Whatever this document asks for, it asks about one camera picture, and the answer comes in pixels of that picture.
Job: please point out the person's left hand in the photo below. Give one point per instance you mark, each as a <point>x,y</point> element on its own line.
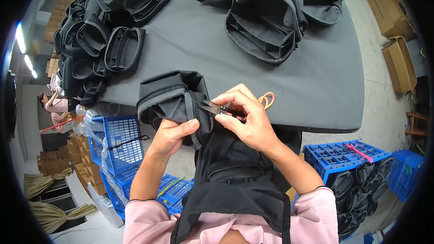
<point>168,137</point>

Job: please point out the person's right hand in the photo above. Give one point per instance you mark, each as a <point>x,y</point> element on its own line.
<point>254,125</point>

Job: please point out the black thread snips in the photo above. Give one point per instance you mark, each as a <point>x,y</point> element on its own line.
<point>217,109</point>

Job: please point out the black fabric bag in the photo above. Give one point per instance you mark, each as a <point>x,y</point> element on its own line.
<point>223,152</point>

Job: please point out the blue plastic crate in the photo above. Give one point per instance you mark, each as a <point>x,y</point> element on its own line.
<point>125,142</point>
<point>169,193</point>
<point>405,172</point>
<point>339,157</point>

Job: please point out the yellow green strip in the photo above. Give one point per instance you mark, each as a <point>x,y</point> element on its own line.
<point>171,185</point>

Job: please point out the clear plastic bags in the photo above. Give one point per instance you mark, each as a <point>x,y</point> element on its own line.
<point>98,142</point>

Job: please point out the stack of cardboard boxes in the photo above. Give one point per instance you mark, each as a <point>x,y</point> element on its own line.
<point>84,166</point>
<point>57,20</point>

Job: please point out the grey table mat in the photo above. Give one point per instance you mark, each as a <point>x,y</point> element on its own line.
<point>203,50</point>

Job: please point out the person's body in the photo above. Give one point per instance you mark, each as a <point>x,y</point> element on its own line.
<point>237,217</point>

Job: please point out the large open black bag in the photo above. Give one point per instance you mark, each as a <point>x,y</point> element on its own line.
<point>264,23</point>

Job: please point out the red stick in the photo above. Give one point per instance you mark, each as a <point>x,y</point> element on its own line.
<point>61,125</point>

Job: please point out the pink strip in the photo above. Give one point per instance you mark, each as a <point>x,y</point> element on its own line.
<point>359,152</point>

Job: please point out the pile of black bags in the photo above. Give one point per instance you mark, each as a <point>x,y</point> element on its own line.
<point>98,37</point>

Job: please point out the heap of bags under crate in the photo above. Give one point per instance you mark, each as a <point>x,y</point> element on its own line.
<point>356,196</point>

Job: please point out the beige tied curtain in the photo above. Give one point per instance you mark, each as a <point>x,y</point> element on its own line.
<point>51,215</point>
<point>40,181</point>

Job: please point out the cardboard box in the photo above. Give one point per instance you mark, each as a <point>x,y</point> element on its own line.
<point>400,64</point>
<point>390,10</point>

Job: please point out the wooden stool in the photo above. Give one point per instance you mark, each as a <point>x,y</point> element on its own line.
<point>417,123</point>

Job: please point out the ceiling tube lights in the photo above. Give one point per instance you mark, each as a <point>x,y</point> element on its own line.
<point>21,40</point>

